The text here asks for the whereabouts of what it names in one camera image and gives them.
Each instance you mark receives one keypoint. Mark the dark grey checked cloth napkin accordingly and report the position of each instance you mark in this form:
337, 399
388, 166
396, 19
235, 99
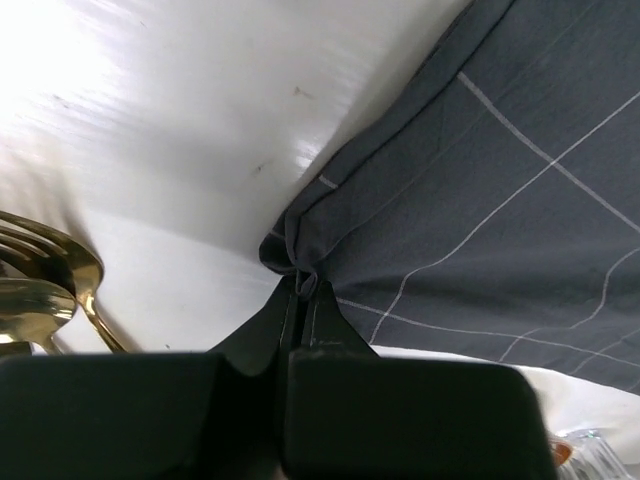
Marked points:
493, 210

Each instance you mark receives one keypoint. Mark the gold fork green handle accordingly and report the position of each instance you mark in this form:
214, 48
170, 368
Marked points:
43, 252

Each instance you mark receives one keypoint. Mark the clear drinking glass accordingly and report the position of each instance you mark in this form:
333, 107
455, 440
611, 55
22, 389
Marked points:
586, 455

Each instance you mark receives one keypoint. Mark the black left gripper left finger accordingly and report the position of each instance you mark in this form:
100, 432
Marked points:
208, 415

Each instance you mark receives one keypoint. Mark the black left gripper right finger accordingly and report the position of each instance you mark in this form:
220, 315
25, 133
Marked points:
349, 413

